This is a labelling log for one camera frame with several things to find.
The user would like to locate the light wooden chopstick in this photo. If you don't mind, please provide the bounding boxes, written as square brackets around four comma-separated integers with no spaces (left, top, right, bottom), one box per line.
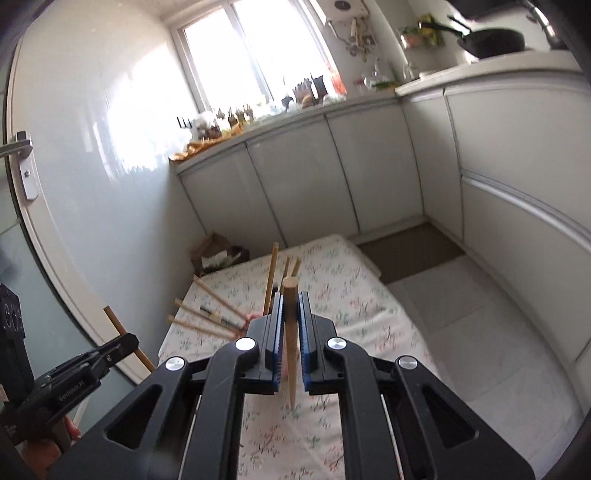
[281,275,301,411]

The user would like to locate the black wok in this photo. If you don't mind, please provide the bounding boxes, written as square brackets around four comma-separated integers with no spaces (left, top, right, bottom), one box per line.
[447,15,527,61]

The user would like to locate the brown floor mat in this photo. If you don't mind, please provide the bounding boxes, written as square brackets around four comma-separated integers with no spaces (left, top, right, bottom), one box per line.
[357,223,465,285]

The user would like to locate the window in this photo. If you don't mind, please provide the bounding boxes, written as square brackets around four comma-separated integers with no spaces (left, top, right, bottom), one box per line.
[171,0,338,116]

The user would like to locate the white kitchen cabinets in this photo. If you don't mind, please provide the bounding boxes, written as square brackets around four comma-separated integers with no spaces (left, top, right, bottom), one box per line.
[171,51,591,370]

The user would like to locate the wooden stick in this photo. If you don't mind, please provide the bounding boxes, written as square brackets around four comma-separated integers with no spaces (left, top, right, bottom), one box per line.
[103,305,156,373]

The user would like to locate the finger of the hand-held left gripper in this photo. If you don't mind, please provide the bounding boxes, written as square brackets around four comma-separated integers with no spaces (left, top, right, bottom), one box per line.
[82,333,140,371]

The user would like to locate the white water heater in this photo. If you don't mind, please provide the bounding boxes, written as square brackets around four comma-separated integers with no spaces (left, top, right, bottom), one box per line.
[322,0,371,25]

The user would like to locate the black chopstick gold band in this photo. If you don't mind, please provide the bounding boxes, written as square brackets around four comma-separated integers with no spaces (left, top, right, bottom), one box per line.
[199,306,246,328]

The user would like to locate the frosted glass door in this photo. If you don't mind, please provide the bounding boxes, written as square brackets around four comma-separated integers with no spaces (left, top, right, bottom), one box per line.
[0,37,158,462]

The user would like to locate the floral tablecloth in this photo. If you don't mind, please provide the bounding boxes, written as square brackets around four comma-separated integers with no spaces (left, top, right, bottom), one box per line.
[157,233,439,480]

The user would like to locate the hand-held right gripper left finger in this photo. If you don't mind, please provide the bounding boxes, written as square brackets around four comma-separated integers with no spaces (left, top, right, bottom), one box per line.
[44,291,284,480]

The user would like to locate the chrome faucet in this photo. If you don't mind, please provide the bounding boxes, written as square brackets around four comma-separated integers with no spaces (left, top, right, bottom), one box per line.
[524,0,566,51]

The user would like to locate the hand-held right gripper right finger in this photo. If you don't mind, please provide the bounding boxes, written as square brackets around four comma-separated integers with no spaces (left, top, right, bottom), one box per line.
[298,291,537,480]

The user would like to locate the green snack packet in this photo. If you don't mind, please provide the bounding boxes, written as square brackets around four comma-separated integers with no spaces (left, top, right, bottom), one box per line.
[417,13,445,48]

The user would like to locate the white countertop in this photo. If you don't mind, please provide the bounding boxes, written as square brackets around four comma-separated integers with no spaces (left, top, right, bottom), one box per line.
[168,48,583,174]

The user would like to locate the cardboard box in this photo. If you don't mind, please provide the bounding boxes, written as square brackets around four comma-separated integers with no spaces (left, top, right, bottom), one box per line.
[191,230,251,274]

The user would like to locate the bunch of wooden chopsticks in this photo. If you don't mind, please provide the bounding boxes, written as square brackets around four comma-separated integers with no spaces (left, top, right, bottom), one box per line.
[167,242,303,342]

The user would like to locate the silver door handle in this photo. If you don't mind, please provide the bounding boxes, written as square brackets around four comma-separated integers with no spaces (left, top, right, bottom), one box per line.
[0,131,38,202]

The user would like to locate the person's left hand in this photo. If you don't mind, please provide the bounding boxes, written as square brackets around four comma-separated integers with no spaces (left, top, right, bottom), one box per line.
[21,414,84,479]

